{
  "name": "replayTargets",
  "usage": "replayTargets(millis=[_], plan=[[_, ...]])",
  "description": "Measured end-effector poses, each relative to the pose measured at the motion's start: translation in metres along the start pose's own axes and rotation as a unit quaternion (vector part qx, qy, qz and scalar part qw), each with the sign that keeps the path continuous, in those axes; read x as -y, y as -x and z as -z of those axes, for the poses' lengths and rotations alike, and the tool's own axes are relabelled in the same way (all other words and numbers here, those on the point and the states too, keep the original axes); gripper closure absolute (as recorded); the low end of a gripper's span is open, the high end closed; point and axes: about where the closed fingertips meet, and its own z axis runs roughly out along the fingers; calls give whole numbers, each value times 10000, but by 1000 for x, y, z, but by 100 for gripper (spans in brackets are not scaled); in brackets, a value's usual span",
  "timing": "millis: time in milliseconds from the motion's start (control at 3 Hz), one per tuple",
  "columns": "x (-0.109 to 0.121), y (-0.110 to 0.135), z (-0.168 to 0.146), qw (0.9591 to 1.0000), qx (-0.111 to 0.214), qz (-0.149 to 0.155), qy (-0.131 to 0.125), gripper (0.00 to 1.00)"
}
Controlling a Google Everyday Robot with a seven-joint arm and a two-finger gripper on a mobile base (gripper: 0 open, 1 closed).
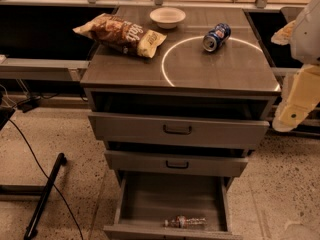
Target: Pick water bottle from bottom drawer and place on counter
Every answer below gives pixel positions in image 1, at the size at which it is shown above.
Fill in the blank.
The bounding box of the black stand leg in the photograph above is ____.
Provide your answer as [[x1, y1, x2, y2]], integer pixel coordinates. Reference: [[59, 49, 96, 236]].
[[24, 153, 67, 240]]

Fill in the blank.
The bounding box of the grey middle drawer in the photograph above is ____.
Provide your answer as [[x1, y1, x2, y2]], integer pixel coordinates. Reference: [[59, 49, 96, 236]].
[[105, 150, 248, 177]]

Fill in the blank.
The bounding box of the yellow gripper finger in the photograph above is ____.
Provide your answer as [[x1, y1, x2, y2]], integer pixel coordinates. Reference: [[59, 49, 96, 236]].
[[272, 64, 320, 132], [271, 20, 296, 45]]

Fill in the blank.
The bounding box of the black floor cable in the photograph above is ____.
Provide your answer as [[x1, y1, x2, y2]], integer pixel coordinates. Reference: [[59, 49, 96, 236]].
[[6, 117, 85, 240]]

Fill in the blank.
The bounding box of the white bowl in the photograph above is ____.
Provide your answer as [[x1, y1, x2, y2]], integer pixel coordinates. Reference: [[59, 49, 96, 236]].
[[150, 7, 186, 29]]

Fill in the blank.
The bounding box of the grey left bench rail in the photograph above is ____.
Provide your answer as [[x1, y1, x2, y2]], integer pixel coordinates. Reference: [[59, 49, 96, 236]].
[[0, 55, 89, 81]]

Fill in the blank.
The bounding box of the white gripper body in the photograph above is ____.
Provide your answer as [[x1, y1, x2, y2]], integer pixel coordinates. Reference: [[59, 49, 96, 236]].
[[290, 0, 320, 64]]

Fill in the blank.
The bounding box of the blue soda can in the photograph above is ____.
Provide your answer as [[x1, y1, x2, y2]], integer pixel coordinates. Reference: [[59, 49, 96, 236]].
[[203, 23, 231, 52]]

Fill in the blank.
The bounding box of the grey bottom drawer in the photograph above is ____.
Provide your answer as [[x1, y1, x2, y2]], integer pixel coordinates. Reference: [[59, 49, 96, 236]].
[[104, 172, 243, 240]]

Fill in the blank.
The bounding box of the grey top drawer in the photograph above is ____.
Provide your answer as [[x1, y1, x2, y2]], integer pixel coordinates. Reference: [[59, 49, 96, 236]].
[[88, 112, 269, 149]]

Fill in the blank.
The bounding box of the grey drawer cabinet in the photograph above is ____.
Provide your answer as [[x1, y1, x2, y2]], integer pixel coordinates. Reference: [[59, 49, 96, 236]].
[[79, 5, 282, 240]]

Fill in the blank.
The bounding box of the brown chip bag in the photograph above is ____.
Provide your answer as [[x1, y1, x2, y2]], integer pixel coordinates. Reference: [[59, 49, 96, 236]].
[[73, 13, 166, 58]]

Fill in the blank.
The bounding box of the grey drawer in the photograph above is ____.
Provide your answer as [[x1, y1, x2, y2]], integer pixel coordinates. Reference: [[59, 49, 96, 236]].
[[88, 112, 269, 149], [105, 150, 248, 177], [104, 172, 243, 240]]

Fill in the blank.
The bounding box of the clear plastic water bottle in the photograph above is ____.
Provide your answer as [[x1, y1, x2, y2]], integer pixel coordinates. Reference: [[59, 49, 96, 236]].
[[164, 215, 206, 228]]

